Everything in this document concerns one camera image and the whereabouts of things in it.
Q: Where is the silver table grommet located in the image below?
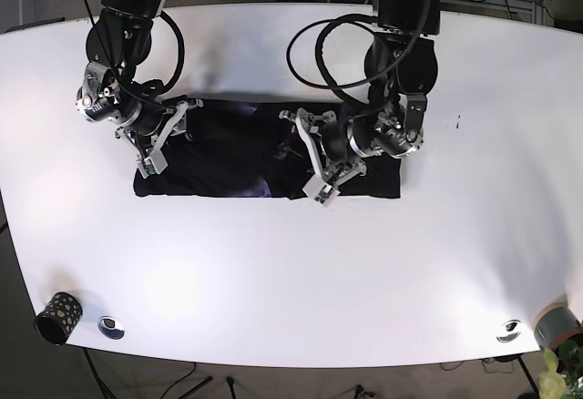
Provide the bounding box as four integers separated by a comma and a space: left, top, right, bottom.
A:
97, 316, 125, 340
496, 320, 523, 343

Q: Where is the left silver table grommet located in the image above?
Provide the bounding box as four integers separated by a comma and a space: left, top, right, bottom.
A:
97, 316, 125, 340

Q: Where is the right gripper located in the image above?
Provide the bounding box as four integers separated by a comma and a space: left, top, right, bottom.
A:
115, 98, 203, 178

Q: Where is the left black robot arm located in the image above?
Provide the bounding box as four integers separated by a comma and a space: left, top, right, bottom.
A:
267, 0, 440, 206

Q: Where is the black gold-dotted cup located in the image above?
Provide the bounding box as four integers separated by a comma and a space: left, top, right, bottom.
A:
33, 292, 83, 345

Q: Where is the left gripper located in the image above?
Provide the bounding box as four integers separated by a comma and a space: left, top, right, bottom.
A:
279, 108, 367, 207

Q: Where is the right silver table grommet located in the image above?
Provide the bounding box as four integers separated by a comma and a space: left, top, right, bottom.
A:
496, 320, 523, 343

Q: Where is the green potted plant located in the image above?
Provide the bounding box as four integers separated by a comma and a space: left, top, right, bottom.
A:
538, 339, 582, 399

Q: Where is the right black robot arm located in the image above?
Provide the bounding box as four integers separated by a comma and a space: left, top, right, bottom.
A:
77, 0, 203, 178

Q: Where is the grey flower pot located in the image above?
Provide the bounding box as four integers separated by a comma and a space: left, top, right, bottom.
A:
533, 302, 582, 351

